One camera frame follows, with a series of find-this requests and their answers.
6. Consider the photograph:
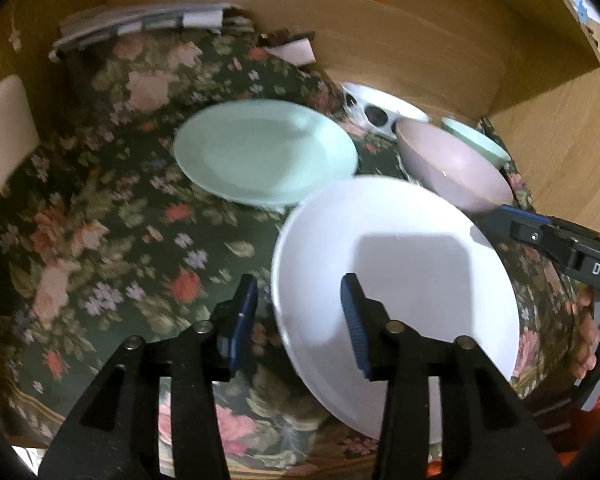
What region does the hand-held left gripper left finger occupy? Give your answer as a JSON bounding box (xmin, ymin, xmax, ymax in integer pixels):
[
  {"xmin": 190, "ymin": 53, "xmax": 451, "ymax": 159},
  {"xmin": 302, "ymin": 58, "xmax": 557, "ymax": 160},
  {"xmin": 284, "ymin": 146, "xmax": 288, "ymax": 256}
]
[{"xmin": 39, "ymin": 274, "xmax": 259, "ymax": 480}]

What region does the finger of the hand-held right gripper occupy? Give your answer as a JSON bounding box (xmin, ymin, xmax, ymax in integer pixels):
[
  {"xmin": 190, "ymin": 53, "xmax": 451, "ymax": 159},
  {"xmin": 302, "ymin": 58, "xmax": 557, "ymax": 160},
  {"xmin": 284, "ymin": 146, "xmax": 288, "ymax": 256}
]
[
  {"xmin": 510, "ymin": 210, "xmax": 600, "ymax": 248},
  {"xmin": 486, "ymin": 203, "xmax": 578, "ymax": 278}
]

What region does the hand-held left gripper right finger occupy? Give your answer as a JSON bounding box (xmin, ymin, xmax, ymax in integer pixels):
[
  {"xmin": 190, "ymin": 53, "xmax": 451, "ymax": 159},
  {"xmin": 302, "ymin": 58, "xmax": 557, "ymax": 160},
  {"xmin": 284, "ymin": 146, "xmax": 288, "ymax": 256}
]
[{"xmin": 340, "ymin": 272, "xmax": 566, "ymax": 480}]

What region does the pink bowl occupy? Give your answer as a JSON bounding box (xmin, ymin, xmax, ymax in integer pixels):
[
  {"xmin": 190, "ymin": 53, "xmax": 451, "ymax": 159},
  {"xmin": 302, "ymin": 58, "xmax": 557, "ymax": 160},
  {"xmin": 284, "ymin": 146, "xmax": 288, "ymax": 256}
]
[{"xmin": 395, "ymin": 118, "xmax": 515, "ymax": 213}]

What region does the mint green bowl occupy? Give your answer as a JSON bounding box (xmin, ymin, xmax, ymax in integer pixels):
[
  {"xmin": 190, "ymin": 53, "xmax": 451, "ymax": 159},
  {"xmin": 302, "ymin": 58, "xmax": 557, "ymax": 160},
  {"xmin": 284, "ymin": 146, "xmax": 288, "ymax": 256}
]
[{"xmin": 441, "ymin": 116, "xmax": 512, "ymax": 168}]

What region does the large white plate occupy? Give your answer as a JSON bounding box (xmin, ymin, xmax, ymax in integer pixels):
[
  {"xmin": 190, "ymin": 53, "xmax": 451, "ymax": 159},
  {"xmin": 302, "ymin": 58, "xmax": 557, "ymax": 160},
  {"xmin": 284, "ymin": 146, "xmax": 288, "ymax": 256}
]
[{"xmin": 271, "ymin": 175, "xmax": 522, "ymax": 445}]

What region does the mint green plate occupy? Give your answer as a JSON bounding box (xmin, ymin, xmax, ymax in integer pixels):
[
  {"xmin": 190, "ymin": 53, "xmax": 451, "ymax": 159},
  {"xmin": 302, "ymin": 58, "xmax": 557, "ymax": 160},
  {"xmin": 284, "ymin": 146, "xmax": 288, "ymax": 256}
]
[{"xmin": 173, "ymin": 99, "xmax": 359, "ymax": 207}]

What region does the person's right hand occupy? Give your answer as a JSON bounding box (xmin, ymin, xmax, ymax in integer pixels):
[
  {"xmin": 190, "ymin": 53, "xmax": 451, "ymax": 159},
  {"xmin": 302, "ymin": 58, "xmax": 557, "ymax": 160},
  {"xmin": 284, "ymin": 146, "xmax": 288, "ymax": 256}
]
[{"xmin": 571, "ymin": 287, "xmax": 600, "ymax": 382}]

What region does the dark floral tablecloth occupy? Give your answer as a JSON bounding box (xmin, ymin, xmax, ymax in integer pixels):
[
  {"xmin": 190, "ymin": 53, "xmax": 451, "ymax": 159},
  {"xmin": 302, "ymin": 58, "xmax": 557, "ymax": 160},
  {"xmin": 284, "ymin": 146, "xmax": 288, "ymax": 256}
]
[{"xmin": 0, "ymin": 30, "xmax": 588, "ymax": 471}]

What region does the white dish with dark spots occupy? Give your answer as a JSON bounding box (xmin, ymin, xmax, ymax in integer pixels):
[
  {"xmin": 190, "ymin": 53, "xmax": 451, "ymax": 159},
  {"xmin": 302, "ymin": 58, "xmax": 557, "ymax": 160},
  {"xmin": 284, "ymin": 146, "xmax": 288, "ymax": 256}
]
[{"xmin": 341, "ymin": 81, "xmax": 431, "ymax": 141}]

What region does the small white box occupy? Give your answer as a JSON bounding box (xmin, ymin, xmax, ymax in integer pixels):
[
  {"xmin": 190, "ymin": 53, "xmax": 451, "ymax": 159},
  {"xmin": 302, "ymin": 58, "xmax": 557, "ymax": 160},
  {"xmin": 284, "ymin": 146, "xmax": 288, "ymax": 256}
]
[{"xmin": 270, "ymin": 37, "xmax": 317, "ymax": 67}]

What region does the beige chair cushion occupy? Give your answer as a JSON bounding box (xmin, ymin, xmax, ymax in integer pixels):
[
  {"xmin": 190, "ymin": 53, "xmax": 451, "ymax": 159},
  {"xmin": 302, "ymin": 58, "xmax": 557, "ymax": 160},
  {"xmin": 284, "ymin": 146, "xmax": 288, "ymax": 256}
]
[{"xmin": 0, "ymin": 74, "xmax": 41, "ymax": 201}]

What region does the stack of white papers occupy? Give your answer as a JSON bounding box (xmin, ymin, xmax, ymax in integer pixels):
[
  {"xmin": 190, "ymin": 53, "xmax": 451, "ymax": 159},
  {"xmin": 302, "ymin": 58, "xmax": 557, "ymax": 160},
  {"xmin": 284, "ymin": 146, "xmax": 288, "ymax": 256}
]
[{"xmin": 50, "ymin": 2, "xmax": 253, "ymax": 63}]

